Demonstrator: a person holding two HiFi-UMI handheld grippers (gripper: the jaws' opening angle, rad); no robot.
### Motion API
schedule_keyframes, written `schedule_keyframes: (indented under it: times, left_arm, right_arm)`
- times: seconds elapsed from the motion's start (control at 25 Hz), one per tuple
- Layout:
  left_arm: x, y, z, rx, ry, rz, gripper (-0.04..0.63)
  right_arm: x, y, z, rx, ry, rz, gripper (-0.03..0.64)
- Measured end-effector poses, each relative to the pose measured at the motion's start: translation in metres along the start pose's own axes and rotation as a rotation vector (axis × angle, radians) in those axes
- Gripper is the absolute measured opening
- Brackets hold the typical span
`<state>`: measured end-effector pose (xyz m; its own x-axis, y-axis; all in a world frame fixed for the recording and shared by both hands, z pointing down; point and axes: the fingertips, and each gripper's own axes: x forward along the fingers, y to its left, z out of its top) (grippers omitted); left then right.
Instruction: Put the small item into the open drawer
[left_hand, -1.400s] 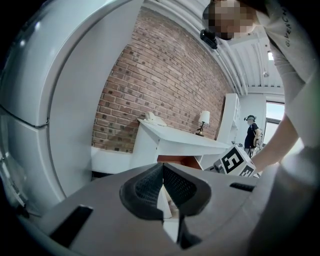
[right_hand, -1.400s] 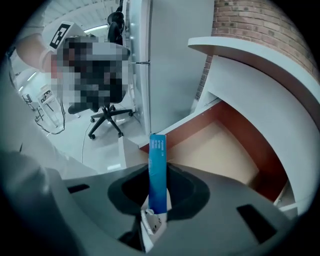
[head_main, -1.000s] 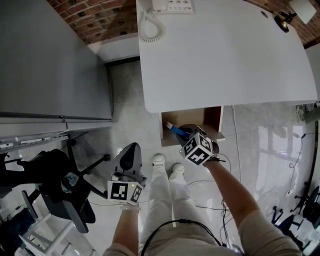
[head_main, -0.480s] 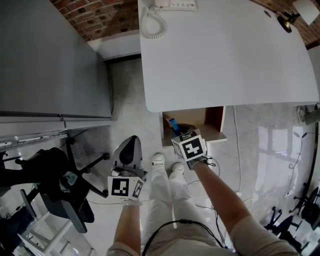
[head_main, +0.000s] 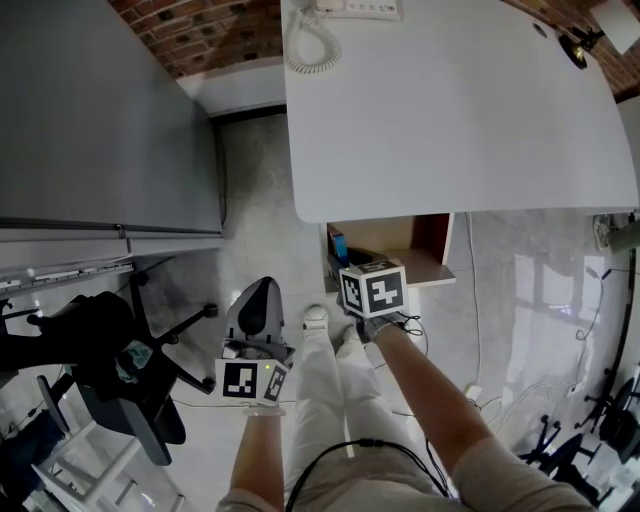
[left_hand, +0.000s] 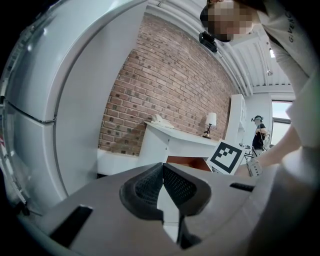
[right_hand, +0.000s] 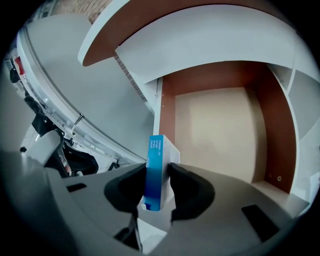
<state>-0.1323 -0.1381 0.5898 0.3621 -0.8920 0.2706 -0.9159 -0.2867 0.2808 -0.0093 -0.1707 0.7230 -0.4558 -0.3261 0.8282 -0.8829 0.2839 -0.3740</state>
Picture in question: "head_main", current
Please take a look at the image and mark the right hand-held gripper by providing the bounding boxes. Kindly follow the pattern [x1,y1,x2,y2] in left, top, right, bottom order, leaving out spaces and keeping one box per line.
[327,247,409,345]

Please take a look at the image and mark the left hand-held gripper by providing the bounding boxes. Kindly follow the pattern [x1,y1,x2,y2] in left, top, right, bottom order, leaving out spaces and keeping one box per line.
[213,276,296,407]

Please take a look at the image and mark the white box with blue cap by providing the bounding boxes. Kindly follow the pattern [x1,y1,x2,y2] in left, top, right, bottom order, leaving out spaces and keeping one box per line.
[329,229,351,266]

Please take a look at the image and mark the wooden drawer with white front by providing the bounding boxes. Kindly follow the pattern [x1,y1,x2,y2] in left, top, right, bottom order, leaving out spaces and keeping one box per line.
[322,212,457,296]

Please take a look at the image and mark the person's left forearm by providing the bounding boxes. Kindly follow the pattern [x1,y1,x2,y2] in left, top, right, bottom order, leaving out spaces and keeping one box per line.
[229,412,287,506]

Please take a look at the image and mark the person's right forearm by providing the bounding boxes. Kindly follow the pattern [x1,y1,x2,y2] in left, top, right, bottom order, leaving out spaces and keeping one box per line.
[372,324,506,481]

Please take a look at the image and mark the person's white trousers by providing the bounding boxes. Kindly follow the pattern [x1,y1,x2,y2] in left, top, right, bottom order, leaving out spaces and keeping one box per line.
[289,319,416,451]

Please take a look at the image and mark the teal cloth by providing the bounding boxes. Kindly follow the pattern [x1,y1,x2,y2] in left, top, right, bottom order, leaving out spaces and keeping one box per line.
[115,339,154,385]

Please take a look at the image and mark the black office chair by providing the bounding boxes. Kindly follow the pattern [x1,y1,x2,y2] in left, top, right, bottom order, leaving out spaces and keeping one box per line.
[37,272,220,466]

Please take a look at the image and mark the black garment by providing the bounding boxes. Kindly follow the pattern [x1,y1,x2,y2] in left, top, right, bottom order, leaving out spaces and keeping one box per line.
[0,292,136,374]

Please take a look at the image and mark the person's beige shirt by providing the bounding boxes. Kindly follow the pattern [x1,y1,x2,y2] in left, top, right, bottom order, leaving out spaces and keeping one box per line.
[214,439,596,512]

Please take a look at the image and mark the white metal rack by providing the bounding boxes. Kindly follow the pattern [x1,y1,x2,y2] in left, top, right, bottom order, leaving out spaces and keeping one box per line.
[32,419,186,512]

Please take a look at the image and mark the black chair base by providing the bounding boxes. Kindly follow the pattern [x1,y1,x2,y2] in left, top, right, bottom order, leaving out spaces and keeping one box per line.
[519,414,640,501]

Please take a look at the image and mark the white desk telephone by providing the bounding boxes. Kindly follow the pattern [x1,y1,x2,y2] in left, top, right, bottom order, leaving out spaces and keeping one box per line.
[313,0,404,21]

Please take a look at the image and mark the grey tall cabinet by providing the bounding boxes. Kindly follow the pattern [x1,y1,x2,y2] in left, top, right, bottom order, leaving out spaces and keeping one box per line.
[0,0,226,261]

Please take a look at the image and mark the table lamp with white shade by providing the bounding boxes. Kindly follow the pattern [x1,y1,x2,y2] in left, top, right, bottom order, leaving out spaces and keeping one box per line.
[558,0,640,70]

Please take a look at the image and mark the white floor cable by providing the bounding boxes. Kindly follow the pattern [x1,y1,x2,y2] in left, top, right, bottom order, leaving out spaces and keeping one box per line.
[463,212,485,396]

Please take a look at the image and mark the black body cable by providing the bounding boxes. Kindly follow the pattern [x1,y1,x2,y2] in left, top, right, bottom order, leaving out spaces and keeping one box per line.
[284,437,451,512]

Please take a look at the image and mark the white coiled telephone cord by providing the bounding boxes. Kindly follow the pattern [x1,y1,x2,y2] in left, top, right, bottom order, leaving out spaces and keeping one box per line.
[284,7,344,75]

